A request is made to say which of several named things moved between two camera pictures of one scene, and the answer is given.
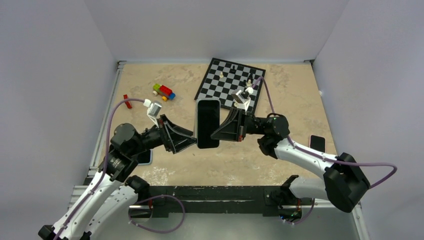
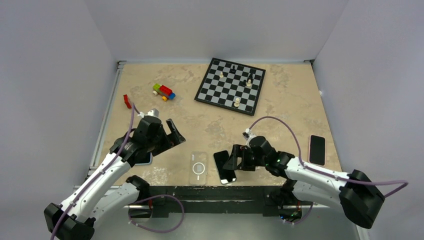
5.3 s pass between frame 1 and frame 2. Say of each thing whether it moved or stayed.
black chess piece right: stayed
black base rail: stayed
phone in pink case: stayed
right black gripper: moved
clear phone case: moved
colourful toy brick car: stayed
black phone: moved
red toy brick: stayed
